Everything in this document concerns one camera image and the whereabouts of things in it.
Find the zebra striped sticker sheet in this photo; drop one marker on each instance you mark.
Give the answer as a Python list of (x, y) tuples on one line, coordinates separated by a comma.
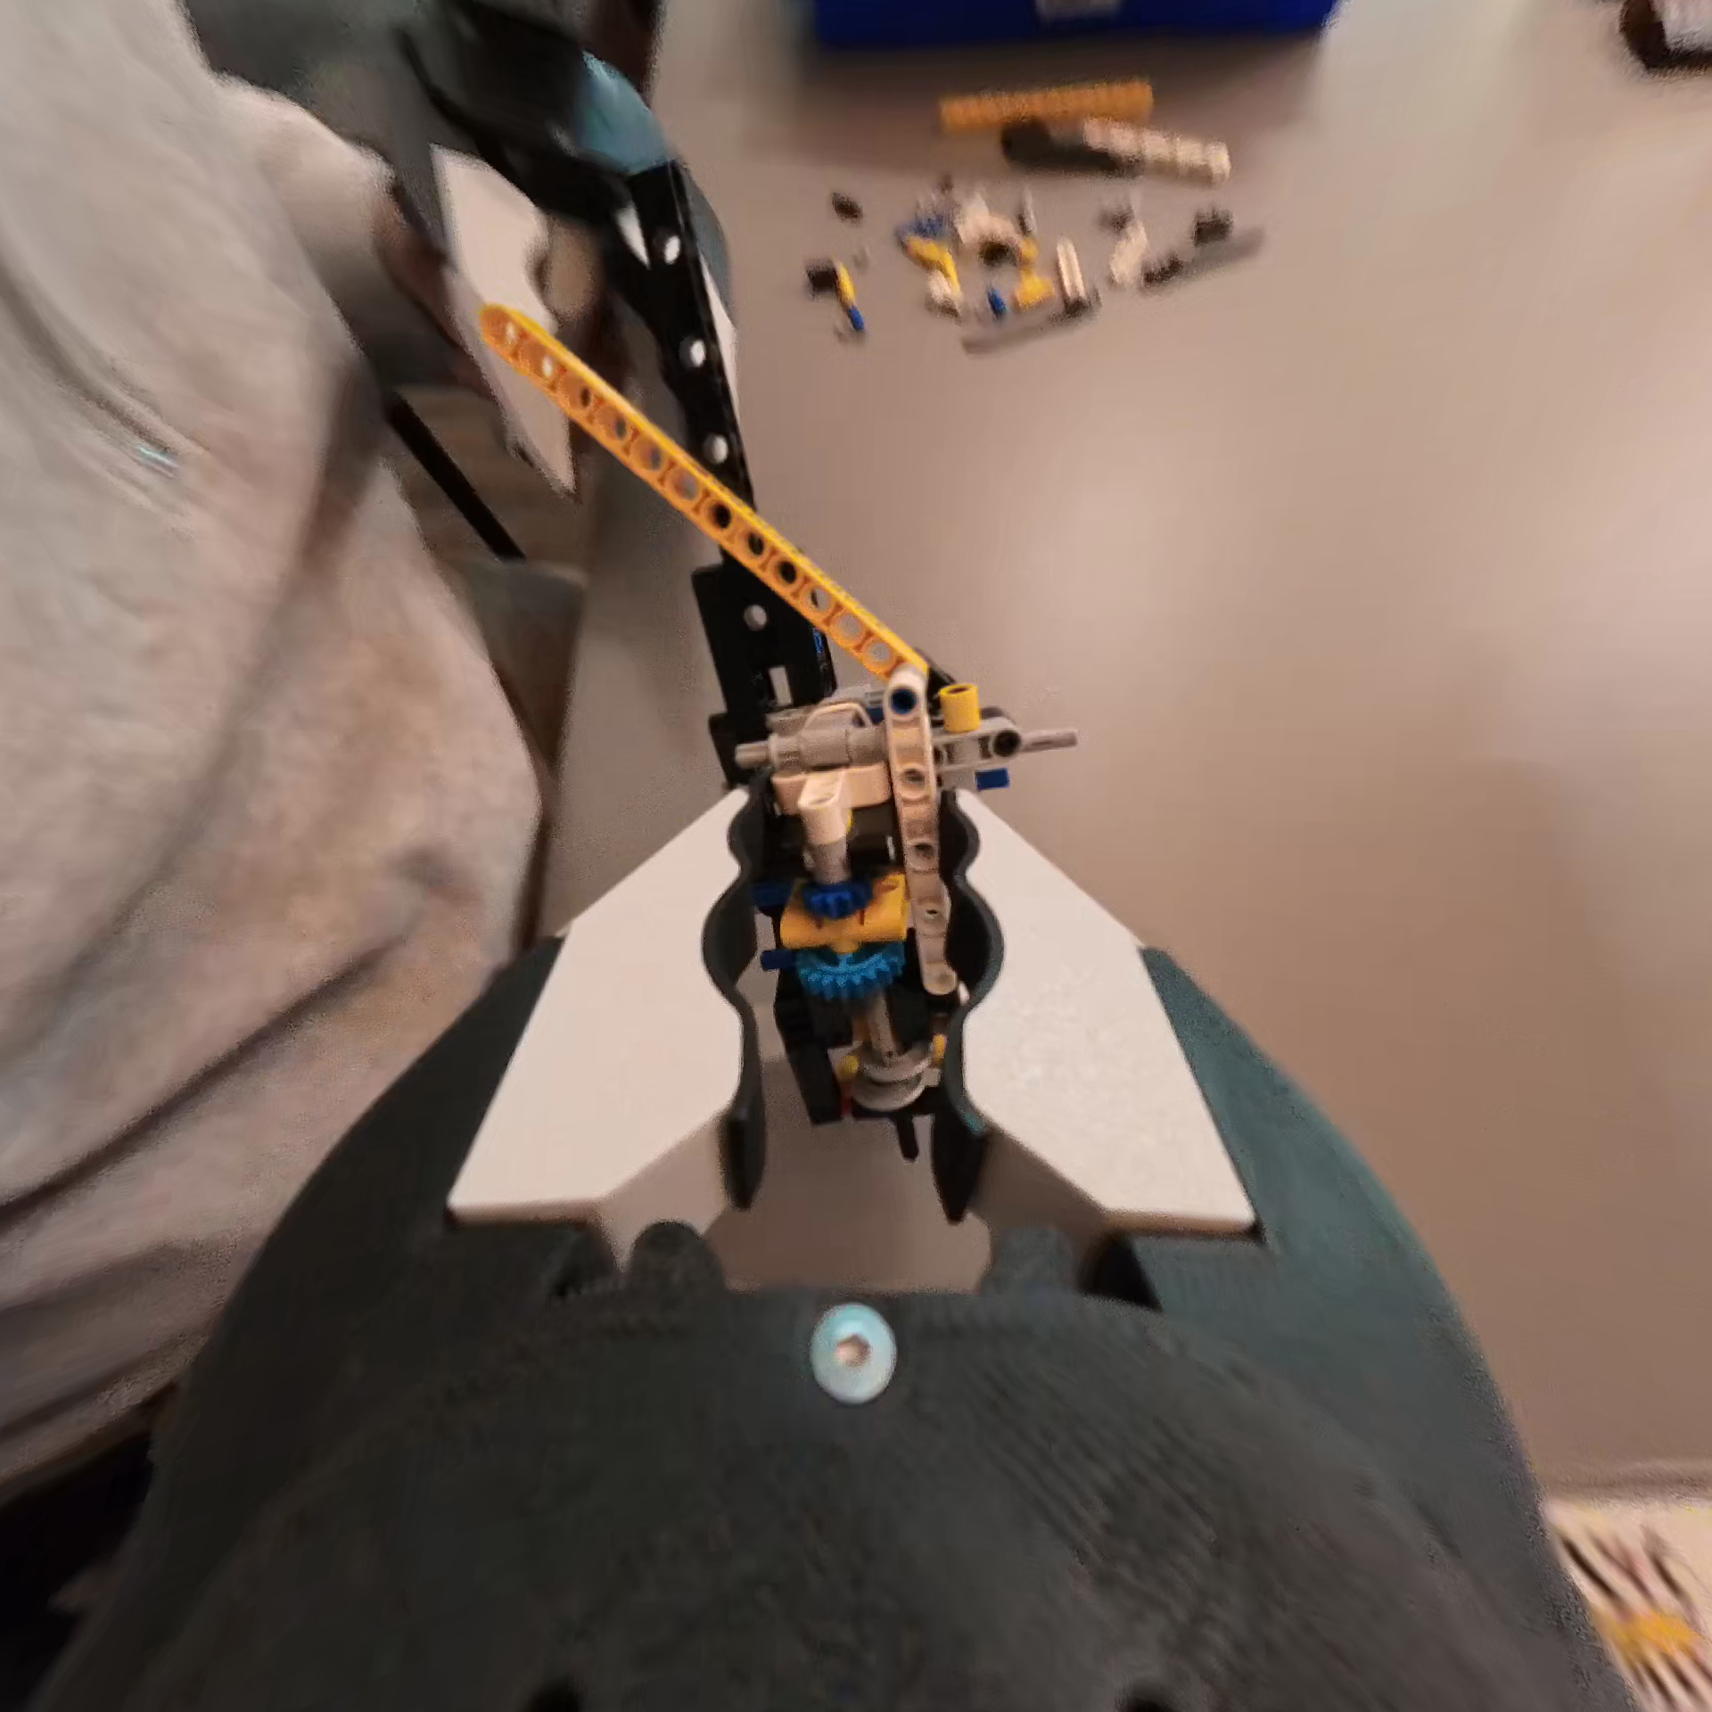
[(1645, 1605)]

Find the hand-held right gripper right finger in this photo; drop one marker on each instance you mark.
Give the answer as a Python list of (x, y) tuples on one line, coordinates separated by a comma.
[(1096, 1058)]

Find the pile of loose lego pieces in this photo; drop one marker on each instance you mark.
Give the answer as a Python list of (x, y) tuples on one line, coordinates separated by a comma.
[(1042, 255)]

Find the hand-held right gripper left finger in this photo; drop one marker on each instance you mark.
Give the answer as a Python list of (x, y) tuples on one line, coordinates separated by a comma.
[(602, 1058)]

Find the blue plastic bin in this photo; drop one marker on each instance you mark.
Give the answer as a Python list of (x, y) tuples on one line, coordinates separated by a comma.
[(1070, 21)]

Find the lego technic model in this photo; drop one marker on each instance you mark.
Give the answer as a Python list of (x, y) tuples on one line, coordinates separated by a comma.
[(856, 924)]

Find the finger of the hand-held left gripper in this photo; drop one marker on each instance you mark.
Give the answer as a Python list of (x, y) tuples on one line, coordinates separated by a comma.
[(501, 336)]

